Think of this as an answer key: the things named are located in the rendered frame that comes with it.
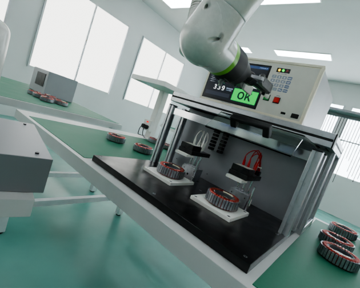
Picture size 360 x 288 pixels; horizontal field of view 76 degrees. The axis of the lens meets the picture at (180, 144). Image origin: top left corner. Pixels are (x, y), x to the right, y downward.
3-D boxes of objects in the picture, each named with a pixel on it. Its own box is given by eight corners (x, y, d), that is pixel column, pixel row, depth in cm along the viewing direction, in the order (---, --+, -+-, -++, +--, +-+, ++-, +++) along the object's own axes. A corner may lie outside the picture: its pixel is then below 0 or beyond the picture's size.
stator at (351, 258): (314, 244, 79) (318, 235, 79) (352, 263, 75) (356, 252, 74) (319, 258, 69) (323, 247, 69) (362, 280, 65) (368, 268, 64)
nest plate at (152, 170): (170, 186, 81) (171, 182, 81) (142, 169, 90) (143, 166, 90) (193, 185, 93) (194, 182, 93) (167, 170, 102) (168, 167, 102)
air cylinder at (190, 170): (192, 181, 99) (196, 169, 98) (179, 174, 103) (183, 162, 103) (198, 181, 103) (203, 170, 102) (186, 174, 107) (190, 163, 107)
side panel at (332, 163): (300, 235, 85) (335, 153, 81) (291, 231, 86) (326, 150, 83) (311, 224, 107) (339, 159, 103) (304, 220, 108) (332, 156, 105)
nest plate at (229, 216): (228, 222, 66) (230, 218, 66) (189, 198, 75) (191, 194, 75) (248, 216, 78) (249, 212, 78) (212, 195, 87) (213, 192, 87)
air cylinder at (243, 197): (243, 209, 84) (248, 195, 83) (225, 199, 89) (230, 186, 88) (248, 208, 88) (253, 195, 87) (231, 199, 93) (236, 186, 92)
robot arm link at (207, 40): (160, 40, 50) (191, 63, 44) (195, -16, 47) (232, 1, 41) (195, 66, 61) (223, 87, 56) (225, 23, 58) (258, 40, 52)
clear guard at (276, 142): (290, 156, 51) (300, 131, 51) (204, 126, 66) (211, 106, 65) (311, 164, 77) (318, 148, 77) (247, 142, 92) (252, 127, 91)
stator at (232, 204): (227, 214, 69) (232, 203, 69) (198, 197, 76) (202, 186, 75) (242, 210, 78) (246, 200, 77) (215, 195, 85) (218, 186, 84)
